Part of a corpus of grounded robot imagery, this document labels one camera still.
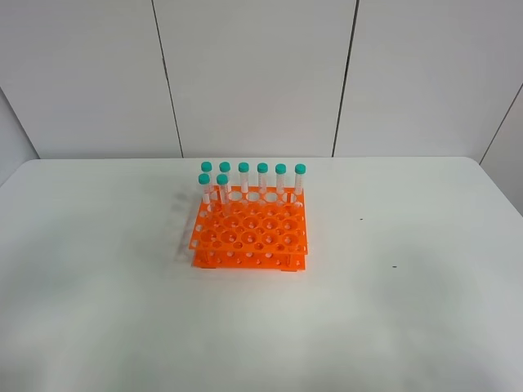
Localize orange test tube rack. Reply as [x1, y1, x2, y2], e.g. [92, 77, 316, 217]
[189, 186, 308, 272]

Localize rack tube front left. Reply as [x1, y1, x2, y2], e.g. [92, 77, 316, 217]
[198, 173, 211, 205]

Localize rack tube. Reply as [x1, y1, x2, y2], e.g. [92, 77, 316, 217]
[198, 173, 211, 205]
[294, 163, 306, 195]
[257, 163, 269, 195]
[238, 162, 249, 194]
[275, 163, 287, 195]
[219, 161, 231, 192]

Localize test tube with teal cap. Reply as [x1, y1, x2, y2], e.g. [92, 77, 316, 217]
[217, 173, 230, 216]

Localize rack tube back left corner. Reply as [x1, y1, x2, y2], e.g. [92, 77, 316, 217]
[200, 161, 212, 176]

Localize rack tube far right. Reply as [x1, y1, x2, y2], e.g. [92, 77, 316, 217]
[294, 163, 306, 195]

